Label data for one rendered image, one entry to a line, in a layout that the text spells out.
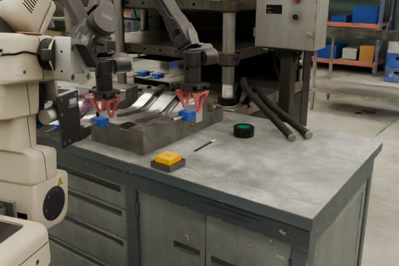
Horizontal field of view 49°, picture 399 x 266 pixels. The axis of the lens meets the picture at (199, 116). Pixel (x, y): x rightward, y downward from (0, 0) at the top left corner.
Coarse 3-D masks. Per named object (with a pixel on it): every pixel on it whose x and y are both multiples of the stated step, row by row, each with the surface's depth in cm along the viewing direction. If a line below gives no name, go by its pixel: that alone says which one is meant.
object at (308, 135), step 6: (270, 108) 185; (276, 108) 181; (282, 114) 177; (288, 120) 173; (294, 120) 171; (294, 126) 169; (300, 126) 167; (300, 132) 166; (306, 132) 163; (306, 138) 163
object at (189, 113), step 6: (186, 108) 149; (192, 108) 147; (180, 114) 146; (186, 114) 144; (192, 114) 146; (198, 114) 148; (174, 120) 141; (186, 120) 145; (192, 120) 148; (198, 120) 149
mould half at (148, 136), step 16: (144, 96) 179; (160, 96) 176; (192, 96) 172; (144, 112) 168; (176, 112) 165; (208, 112) 176; (96, 128) 159; (112, 128) 154; (144, 128) 147; (160, 128) 153; (176, 128) 160; (192, 128) 169; (112, 144) 156; (128, 144) 151; (144, 144) 147; (160, 144) 154
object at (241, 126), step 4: (236, 124) 170; (240, 124) 170; (244, 124) 170; (248, 124) 170; (236, 128) 165; (240, 128) 165; (244, 128) 165; (248, 128) 165; (252, 128) 165; (236, 132) 165; (240, 132) 164; (244, 132) 164; (248, 132) 164; (252, 132) 165; (236, 136) 165; (240, 136) 164; (244, 136) 164; (248, 136) 164; (252, 136) 166
